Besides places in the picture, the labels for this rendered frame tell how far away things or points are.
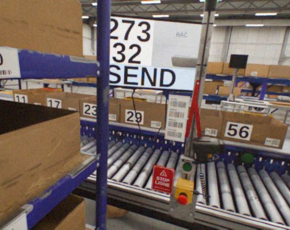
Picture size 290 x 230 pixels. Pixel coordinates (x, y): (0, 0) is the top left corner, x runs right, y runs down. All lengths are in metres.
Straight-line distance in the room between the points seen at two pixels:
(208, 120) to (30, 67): 1.24
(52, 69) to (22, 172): 0.16
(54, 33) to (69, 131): 0.17
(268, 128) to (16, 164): 1.37
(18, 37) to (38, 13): 0.05
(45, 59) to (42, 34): 0.05
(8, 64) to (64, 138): 0.18
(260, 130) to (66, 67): 1.31
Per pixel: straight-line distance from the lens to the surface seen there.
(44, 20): 0.32
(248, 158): 1.41
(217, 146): 0.73
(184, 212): 0.97
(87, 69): 0.34
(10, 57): 0.24
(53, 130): 0.35
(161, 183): 0.89
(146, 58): 0.83
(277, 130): 1.47
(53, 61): 0.28
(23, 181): 0.34
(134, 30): 0.85
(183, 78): 0.85
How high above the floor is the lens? 1.33
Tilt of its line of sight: 14 degrees down
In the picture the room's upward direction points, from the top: 4 degrees clockwise
